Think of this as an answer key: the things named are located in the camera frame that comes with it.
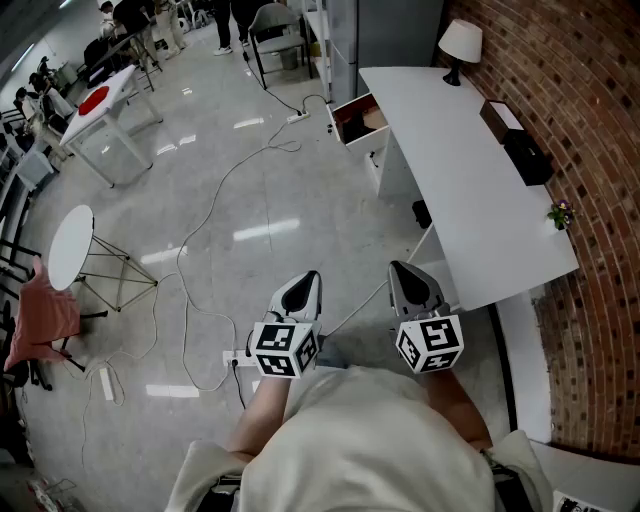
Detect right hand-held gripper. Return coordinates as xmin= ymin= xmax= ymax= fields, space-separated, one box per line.
xmin=387 ymin=259 xmax=465 ymax=375

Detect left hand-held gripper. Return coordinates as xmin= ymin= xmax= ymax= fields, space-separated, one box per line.
xmin=248 ymin=270 xmax=324 ymax=380

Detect white drawer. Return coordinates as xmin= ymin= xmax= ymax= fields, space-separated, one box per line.
xmin=327 ymin=92 xmax=391 ymax=149

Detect person's right forearm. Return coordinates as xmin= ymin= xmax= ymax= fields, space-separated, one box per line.
xmin=424 ymin=368 xmax=494 ymax=451

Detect person's left forearm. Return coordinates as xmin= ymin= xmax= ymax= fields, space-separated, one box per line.
xmin=227 ymin=372 xmax=301 ymax=466

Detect white desk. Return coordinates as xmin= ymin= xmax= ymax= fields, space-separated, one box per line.
xmin=358 ymin=66 xmax=581 ymax=314

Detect person's blue jeans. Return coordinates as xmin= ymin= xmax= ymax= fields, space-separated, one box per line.
xmin=317 ymin=344 xmax=351 ymax=370

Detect person's white shirt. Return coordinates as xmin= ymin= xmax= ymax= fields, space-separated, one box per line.
xmin=164 ymin=364 xmax=551 ymax=512

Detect small potted purple flower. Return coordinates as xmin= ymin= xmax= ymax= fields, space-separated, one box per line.
xmin=546 ymin=199 xmax=576 ymax=231

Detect black box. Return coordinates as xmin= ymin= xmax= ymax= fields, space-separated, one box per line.
xmin=502 ymin=128 xmax=556 ymax=187

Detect white table with papers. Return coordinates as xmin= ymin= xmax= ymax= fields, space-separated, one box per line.
xmin=528 ymin=439 xmax=640 ymax=512

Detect brown box with white top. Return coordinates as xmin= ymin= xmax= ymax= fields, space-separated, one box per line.
xmin=479 ymin=99 xmax=526 ymax=147

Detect round white side table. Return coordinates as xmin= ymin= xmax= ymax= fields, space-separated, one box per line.
xmin=47 ymin=204 xmax=159 ymax=314

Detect pink cushioned chair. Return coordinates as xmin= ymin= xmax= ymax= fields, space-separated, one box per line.
xmin=3 ymin=257 xmax=84 ymax=372

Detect white square table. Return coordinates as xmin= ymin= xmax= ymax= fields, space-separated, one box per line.
xmin=58 ymin=64 xmax=164 ymax=189

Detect white shade table lamp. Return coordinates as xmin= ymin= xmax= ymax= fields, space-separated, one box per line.
xmin=438 ymin=18 xmax=484 ymax=87

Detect grey refrigerator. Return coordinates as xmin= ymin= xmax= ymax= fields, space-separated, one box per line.
xmin=324 ymin=0 xmax=446 ymax=104

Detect white shelf unit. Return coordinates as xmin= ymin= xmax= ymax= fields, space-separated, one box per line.
xmin=302 ymin=0 xmax=335 ymax=101

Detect red round disc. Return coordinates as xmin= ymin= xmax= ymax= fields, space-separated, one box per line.
xmin=78 ymin=85 xmax=111 ymax=116

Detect grey armchair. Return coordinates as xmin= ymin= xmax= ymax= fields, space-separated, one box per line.
xmin=248 ymin=2 xmax=314 ymax=91

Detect black folding table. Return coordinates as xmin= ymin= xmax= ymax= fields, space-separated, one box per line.
xmin=85 ymin=28 xmax=166 ymax=92

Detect long white cable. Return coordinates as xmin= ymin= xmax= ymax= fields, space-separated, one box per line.
xmin=175 ymin=119 xmax=304 ymax=392

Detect black bag strap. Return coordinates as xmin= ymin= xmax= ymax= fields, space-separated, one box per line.
xmin=482 ymin=448 xmax=544 ymax=512

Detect black cable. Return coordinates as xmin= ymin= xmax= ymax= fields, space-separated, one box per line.
xmin=242 ymin=47 xmax=307 ymax=115

